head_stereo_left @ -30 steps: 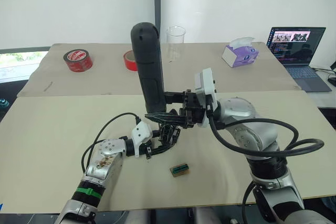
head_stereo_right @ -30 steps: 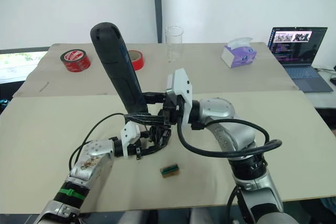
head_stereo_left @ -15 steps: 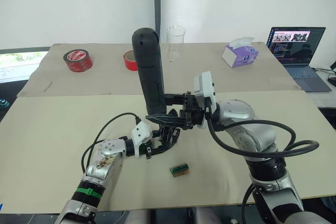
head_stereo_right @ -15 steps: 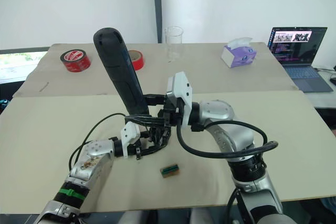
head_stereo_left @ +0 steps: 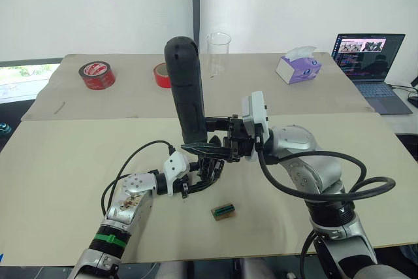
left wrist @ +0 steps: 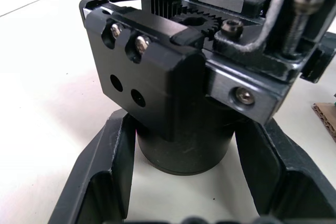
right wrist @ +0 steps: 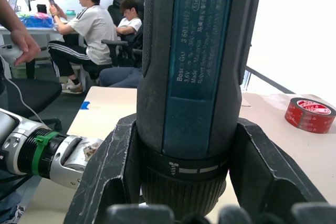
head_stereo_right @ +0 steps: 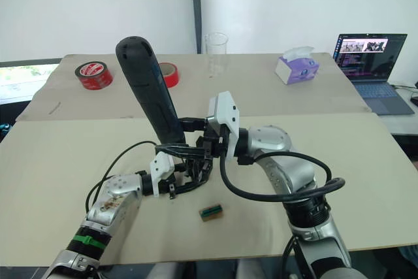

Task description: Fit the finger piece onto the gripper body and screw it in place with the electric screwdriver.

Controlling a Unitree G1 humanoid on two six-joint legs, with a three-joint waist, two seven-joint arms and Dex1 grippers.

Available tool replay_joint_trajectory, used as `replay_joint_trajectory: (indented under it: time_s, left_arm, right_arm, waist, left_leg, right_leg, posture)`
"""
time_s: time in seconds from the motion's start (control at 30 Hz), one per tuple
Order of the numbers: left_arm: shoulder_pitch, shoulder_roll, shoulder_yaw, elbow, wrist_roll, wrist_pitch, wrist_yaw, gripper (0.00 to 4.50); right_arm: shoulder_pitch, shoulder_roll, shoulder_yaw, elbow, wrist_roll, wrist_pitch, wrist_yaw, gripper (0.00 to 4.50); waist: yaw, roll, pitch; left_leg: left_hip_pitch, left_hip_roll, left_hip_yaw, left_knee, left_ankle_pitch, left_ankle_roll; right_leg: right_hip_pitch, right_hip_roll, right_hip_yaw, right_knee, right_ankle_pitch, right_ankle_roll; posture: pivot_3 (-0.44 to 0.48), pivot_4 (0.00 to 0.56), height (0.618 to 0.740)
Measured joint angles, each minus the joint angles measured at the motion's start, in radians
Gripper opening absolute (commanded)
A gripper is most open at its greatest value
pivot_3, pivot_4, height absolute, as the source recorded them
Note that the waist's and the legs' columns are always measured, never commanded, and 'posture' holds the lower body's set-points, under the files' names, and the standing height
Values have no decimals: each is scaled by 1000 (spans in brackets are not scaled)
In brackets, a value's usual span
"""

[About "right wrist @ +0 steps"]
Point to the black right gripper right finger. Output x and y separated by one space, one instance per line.
262 171

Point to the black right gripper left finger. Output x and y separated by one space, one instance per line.
105 166

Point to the blue black electric screwdriver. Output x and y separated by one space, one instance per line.
199 77

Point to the white handheld device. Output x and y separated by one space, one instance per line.
9 54

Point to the operator bare hand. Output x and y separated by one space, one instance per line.
25 44

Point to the blue tape strip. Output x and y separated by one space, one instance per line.
85 105

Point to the red adhesive tape roll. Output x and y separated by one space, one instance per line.
304 121

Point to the green zip tie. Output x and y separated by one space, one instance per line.
39 155

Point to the black window railing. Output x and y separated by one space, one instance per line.
270 82

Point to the seated person in blue jeans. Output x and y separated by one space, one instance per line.
118 77

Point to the white plastic stool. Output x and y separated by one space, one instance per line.
82 74

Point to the black office chair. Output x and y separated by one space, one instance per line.
31 95
113 48

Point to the green storage bin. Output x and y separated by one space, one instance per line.
19 72

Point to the man in white t-shirt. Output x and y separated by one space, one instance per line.
92 30

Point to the reclining man in white shirt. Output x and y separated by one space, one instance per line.
130 24

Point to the white desk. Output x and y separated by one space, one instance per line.
39 31

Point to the bottle with green lid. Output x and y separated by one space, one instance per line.
71 15

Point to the blue plastic box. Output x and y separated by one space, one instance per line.
34 20

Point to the small black box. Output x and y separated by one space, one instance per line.
41 9

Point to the black smartphone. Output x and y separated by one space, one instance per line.
51 0

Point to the black desk lamp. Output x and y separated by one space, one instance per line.
29 1

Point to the open laptop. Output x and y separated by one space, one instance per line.
13 2

